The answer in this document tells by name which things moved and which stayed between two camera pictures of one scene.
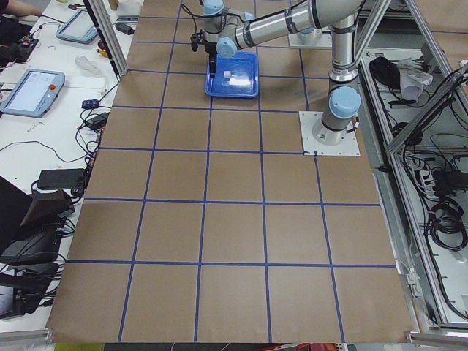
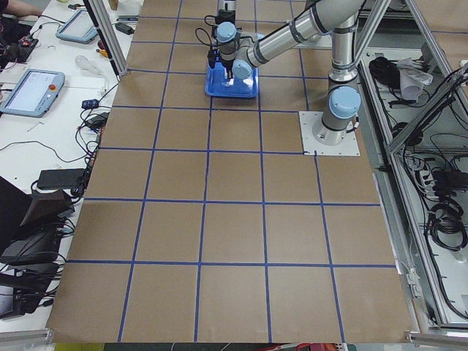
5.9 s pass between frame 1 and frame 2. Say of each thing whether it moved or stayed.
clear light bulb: stayed
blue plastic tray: stayed
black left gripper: moved
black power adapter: stayed
